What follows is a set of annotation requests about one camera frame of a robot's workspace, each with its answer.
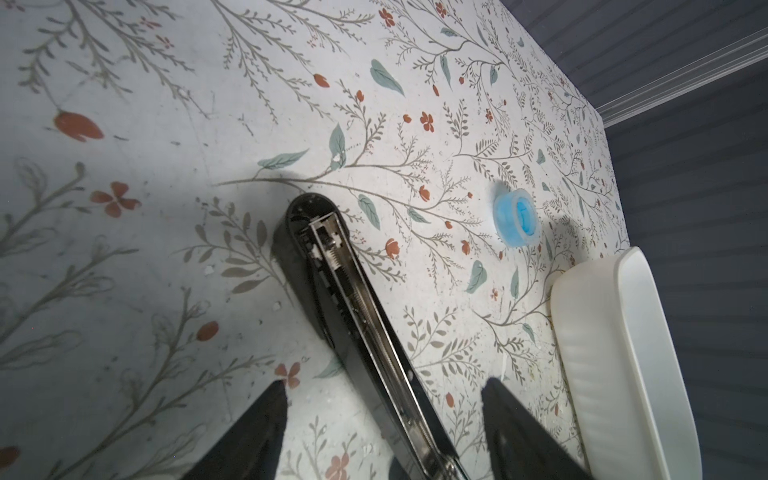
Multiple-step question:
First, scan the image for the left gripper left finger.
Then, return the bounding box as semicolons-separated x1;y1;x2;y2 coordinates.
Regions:
182;380;288;480

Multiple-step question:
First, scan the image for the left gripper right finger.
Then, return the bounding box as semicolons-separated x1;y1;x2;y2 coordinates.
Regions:
481;378;591;480

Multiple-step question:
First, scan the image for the black stapler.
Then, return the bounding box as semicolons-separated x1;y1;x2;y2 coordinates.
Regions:
274;193;467;479

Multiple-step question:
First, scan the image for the white plastic tray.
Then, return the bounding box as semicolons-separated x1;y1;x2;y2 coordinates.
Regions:
550;247;703;479

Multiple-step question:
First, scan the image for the blue tape roll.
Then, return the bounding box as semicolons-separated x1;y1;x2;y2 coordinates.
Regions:
492;189;541;247

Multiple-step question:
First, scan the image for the floral table mat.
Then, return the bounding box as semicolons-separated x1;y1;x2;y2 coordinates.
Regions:
1;1;628;479

